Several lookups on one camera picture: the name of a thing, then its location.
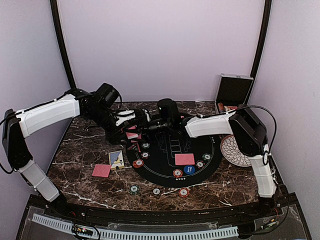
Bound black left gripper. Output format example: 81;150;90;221
86;106;131;145

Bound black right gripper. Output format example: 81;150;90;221
123;115;172;144

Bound red backed card deck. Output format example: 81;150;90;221
125;126;139;140

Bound red yellow poker chip stack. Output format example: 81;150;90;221
178;187;190;198

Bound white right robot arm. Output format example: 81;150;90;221
137;104;277;217

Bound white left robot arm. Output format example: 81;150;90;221
1;83;122;218

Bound red triangle all-in marker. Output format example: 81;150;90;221
127;142;141;153

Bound blue backed card deck box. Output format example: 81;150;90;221
108;150;125;170

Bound round black poker mat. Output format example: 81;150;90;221
126;131;223;188

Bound green poker chip stack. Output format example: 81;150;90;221
129;185;140;195

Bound blue small blind button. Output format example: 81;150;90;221
183;165;196;175

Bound black red poker chip stack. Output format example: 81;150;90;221
152;188;161;196

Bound purple and orange chip roll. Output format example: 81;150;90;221
217;102;226;113

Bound boxed card deck in case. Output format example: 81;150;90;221
224;105;238;111

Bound patterned ceramic plate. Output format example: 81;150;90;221
220;135;252;167

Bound aluminium poker case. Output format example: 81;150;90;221
215;73;254;114

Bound white slotted cable duct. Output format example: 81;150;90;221
31;213;239;240

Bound black left frame post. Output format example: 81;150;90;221
49;0;78;91

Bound black corner frame post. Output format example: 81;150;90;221
250;0;272;79

